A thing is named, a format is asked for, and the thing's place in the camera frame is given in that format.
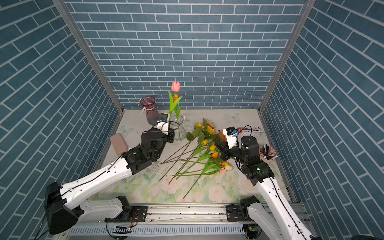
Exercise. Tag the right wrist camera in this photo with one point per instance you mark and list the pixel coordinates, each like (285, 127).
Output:
(231, 135)

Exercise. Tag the red orange tulip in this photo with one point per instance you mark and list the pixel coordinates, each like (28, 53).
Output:
(224, 163)

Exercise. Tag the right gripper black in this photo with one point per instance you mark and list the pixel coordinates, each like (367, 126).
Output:
(224, 150)

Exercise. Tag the yellow sunflower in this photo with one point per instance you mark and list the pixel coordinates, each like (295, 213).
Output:
(210, 130)
(191, 135)

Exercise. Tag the beige daisy flower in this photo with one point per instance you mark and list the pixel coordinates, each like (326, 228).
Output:
(211, 125)

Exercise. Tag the orange yellow tulip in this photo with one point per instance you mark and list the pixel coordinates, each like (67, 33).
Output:
(176, 106)

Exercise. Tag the dried lavender sprig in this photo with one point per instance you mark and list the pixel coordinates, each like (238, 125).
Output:
(155, 167)

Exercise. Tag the orange gerbera upper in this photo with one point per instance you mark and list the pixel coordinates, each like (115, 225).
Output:
(221, 136)

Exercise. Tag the clear glass vase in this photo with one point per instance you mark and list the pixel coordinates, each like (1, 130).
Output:
(177, 124)

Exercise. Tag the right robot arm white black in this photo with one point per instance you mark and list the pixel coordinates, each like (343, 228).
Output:
(276, 195)

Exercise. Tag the yellow sunflower right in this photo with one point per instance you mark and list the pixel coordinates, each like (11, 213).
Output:
(210, 130)

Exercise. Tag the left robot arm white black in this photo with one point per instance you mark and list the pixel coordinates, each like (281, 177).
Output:
(68, 204)

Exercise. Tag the pink rectangular box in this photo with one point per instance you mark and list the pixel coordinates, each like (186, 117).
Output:
(119, 144)

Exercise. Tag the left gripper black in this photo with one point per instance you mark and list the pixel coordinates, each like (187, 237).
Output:
(170, 136)

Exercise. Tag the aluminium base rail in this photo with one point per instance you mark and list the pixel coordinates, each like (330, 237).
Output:
(192, 221)

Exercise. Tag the yellow sunflower left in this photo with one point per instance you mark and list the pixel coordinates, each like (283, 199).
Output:
(191, 135)

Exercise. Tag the purple glass vase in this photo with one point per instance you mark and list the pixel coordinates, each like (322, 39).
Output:
(149, 108)

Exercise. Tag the white tulip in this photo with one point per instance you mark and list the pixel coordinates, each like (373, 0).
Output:
(228, 167)

